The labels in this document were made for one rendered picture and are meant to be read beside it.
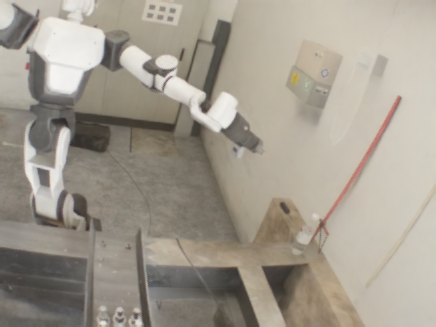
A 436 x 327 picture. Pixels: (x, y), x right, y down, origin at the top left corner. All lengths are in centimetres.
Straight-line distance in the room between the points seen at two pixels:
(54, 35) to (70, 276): 94
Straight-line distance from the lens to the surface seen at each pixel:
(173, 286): 145
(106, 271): 116
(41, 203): 143
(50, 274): 143
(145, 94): 333
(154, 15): 313
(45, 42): 115
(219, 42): 333
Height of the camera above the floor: 157
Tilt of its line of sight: 28 degrees down
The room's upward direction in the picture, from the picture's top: 18 degrees clockwise
